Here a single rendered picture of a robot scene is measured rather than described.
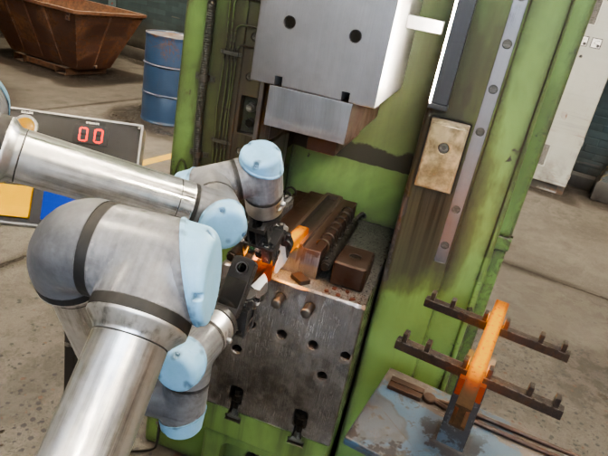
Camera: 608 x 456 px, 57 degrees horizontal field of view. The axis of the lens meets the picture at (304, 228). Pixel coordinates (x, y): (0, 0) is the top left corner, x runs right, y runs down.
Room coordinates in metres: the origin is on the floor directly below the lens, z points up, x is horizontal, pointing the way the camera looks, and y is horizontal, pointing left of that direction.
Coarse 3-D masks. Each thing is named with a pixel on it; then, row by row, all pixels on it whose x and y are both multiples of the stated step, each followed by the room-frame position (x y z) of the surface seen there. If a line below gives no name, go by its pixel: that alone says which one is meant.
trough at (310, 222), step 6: (330, 198) 1.66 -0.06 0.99; (336, 198) 1.65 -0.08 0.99; (318, 204) 1.56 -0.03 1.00; (324, 204) 1.60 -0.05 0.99; (330, 204) 1.61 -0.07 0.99; (318, 210) 1.55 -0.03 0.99; (324, 210) 1.56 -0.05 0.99; (312, 216) 1.49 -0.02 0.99; (318, 216) 1.50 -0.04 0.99; (306, 222) 1.43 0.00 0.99; (312, 222) 1.45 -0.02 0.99
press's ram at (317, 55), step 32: (288, 0) 1.29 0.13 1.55; (320, 0) 1.28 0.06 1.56; (352, 0) 1.26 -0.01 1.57; (384, 0) 1.25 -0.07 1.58; (416, 0) 1.51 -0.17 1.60; (288, 32) 1.29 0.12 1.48; (320, 32) 1.27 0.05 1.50; (352, 32) 1.26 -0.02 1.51; (384, 32) 1.24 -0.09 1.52; (256, 64) 1.30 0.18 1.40; (288, 64) 1.29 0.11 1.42; (320, 64) 1.27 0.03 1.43; (352, 64) 1.25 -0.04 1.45; (384, 64) 1.24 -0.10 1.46; (352, 96) 1.25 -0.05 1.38; (384, 96) 1.34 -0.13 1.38
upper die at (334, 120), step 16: (272, 96) 1.29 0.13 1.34; (288, 96) 1.29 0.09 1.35; (304, 96) 1.28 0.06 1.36; (320, 96) 1.27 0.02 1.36; (272, 112) 1.29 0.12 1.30; (288, 112) 1.28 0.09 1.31; (304, 112) 1.27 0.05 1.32; (320, 112) 1.27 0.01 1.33; (336, 112) 1.26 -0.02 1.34; (352, 112) 1.27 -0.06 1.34; (368, 112) 1.49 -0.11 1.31; (288, 128) 1.28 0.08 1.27; (304, 128) 1.27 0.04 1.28; (320, 128) 1.26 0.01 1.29; (336, 128) 1.26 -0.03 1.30; (352, 128) 1.31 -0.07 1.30
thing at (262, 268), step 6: (300, 228) 1.33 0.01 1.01; (306, 228) 1.34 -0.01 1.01; (294, 234) 1.28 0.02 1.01; (300, 234) 1.29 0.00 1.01; (306, 234) 1.33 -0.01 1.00; (294, 240) 1.24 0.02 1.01; (300, 240) 1.29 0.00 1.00; (294, 246) 1.24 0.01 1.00; (258, 264) 1.05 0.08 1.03; (264, 264) 1.05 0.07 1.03; (270, 264) 1.07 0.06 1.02; (258, 270) 1.03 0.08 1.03; (264, 270) 1.03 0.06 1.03; (270, 270) 1.04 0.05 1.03; (258, 276) 1.00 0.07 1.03; (270, 276) 1.04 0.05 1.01; (252, 282) 0.97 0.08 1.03
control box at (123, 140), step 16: (16, 112) 1.27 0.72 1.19; (32, 112) 1.28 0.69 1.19; (48, 112) 1.29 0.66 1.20; (48, 128) 1.27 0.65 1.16; (64, 128) 1.28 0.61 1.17; (96, 128) 1.30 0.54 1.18; (112, 128) 1.32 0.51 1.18; (128, 128) 1.33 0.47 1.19; (144, 128) 1.35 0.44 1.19; (80, 144) 1.28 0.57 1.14; (96, 144) 1.28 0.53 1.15; (112, 144) 1.30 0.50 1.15; (128, 144) 1.31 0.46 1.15; (144, 144) 1.37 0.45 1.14; (128, 160) 1.29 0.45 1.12; (32, 208) 1.18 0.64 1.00; (0, 224) 1.20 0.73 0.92; (16, 224) 1.16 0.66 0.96; (32, 224) 1.16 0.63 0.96
